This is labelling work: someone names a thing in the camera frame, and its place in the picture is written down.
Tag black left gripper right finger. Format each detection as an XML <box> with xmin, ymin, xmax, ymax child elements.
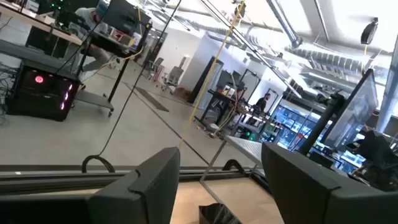
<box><xmin>261</xmin><ymin>141</ymin><xmax>398</xmax><ymax>224</ymax></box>

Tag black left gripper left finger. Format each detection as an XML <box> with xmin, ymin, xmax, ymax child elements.
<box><xmin>0</xmin><ymin>146</ymin><xmax>181</xmax><ymax>224</ymax></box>

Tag black deep square mini plate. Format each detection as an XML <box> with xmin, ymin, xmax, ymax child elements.
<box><xmin>198</xmin><ymin>202</ymin><xmax>243</xmax><ymax>224</ymax></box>

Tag black computer monitor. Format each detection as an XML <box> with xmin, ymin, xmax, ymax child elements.
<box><xmin>323</xmin><ymin>68</ymin><xmax>379</xmax><ymax>151</ymax></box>

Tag grey perforated metal riser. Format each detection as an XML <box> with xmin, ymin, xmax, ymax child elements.
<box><xmin>198</xmin><ymin>135</ymin><xmax>265</xmax><ymax>187</ymax></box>

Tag dark floor mat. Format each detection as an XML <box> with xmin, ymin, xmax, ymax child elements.
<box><xmin>132</xmin><ymin>86</ymin><xmax>170</xmax><ymax>113</ymax></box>

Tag person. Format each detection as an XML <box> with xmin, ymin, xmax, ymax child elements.
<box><xmin>255</xmin><ymin>92</ymin><xmax>272</xmax><ymax>113</ymax></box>
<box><xmin>63</xmin><ymin>0</ymin><xmax>116</xmax><ymax>74</ymax></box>

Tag black wheeled television stand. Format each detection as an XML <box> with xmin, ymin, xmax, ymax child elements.
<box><xmin>74</xmin><ymin>23</ymin><xmax>154</xmax><ymax>118</ymax></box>

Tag grey office chair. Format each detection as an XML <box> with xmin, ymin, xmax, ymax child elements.
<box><xmin>161</xmin><ymin>65</ymin><xmax>185</xmax><ymax>94</ymax></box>
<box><xmin>148</xmin><ymin>57</ymin><xmax>165</xmax><ymax>82</ymax></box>

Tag black computer tower pink lights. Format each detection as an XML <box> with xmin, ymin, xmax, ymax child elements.
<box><xmin>4</xmin><ymin>58</ymin><xmax>82</xmax><ymax>123</ymax></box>

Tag black television screen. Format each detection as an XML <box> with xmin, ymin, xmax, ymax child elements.
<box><xmin>101</xmin><ymin>0</ymin><xmax>152</xmax><ymax>35</ymax></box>

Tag grey low platform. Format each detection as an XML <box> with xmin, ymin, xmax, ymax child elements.
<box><xmin>0</xmin><ymin>39</ymin><xmax>81</xmax><ymax>75</ymax></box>

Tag wooden work desk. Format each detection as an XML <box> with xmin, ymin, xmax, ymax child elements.
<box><xmin>0</xmin><ymin>4</ymin><xmax>84</xmax><ymax>47</ymax></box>

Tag black hanging cable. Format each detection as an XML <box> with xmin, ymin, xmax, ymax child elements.
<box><xmin>81</xmin><ymin>0</ymin><xmax>183</xmax><ymax>174</ymax></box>

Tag black rig frame post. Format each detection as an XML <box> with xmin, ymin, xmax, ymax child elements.
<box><xmin>297</xmin><ymin>92</ymin><xmax>346</xmax><ymax>156</ymax></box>

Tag black arched frame bracket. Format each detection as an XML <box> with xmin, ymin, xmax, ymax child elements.
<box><xmin>221</xmin><ymin>159</ymin><xmax>247</xmax><ymax>175</ymax></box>

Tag yellow hanging cable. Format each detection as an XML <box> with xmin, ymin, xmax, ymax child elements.
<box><xmin>177</xmin><ymin>0</ymin><xmax>247</xmax><ymax>151</ymax></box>

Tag black ceiling cable reel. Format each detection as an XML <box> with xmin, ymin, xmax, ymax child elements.
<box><xmin>359</xmin><ymin>17</ymin><xmax>380</xmax><ymax>46</ymax></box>

